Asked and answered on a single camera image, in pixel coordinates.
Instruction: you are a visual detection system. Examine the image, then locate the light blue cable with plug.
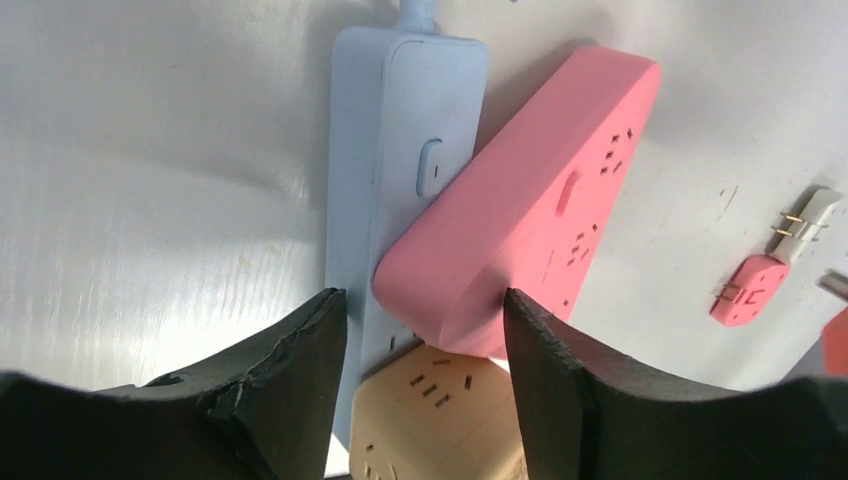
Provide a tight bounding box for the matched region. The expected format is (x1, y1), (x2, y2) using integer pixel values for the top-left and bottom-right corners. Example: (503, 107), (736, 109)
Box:
(396, 0), (440, 34)

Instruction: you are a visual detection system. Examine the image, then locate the beige cube socket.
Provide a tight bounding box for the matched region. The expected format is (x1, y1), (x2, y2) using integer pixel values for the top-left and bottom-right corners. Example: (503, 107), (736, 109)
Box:
(349, 345), (528, 480)

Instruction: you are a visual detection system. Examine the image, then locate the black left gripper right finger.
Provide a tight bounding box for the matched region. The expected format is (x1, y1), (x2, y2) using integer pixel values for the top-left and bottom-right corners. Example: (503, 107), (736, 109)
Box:
(503, 288), (847, 479)

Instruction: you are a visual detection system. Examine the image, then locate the light blue power strip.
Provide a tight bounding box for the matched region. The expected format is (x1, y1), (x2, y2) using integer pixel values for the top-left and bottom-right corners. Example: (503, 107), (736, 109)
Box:
(325, 27), (489, 445)

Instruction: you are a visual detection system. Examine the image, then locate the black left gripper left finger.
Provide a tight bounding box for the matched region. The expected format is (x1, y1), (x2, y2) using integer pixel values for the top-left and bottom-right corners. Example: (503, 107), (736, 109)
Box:
(1, 288), (348, 479)

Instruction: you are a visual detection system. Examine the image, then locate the red cube socket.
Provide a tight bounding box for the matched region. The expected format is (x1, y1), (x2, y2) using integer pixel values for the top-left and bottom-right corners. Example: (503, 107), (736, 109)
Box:
(820, 308), (848, 376)

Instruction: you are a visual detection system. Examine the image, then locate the white plug adapter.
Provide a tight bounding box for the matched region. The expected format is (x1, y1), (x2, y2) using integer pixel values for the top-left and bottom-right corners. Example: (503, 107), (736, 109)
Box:
(768, 187), (846, 265)

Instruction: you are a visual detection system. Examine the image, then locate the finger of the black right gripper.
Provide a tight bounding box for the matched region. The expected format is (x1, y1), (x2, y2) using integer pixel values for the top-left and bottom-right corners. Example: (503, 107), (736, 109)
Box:
(818, 269), (848, 303)

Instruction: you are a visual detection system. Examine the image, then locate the pink plug adapter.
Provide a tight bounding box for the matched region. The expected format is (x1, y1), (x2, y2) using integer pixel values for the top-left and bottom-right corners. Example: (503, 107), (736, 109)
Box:
(710, 255), (790, 327)

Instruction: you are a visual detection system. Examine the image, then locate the pink power strip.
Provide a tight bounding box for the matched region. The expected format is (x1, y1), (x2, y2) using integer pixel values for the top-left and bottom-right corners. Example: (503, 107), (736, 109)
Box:
(373, 46), (663, 359)

